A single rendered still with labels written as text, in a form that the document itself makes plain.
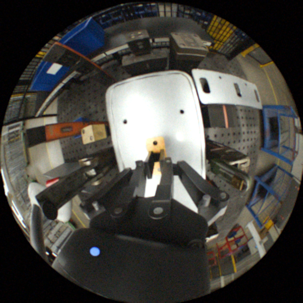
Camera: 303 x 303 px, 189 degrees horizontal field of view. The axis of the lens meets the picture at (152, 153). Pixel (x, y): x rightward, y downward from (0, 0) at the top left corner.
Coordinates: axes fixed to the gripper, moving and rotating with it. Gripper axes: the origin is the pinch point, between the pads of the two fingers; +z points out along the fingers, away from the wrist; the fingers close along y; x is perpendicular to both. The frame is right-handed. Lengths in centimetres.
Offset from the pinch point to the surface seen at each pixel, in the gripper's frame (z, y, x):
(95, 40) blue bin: -2.3, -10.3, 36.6
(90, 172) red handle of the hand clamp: -2.1, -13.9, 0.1
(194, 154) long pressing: 5.0, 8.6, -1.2
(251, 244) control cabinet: 30, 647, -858
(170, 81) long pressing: 5.1, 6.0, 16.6
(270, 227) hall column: 7, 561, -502
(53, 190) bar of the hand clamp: -12.3, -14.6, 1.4
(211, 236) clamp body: 0.8, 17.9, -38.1
